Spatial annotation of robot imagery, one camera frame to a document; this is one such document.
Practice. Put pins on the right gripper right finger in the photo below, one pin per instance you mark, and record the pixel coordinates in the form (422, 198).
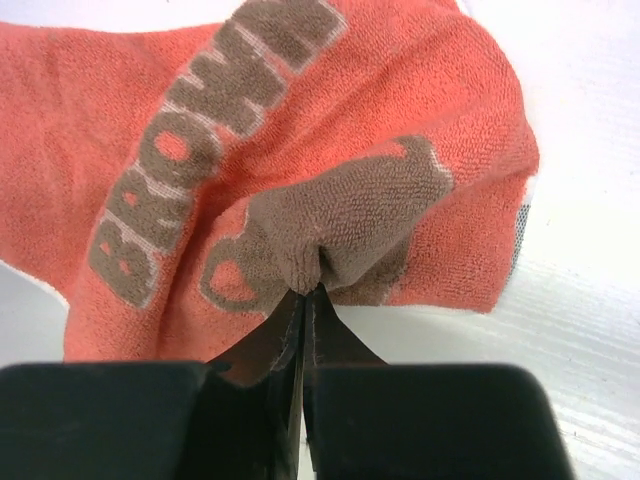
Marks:
(367, 419)

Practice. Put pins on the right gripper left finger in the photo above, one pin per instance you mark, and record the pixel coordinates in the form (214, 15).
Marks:
(235, 417)

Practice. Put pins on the red white towel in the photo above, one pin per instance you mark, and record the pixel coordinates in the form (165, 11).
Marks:
(173, 186)

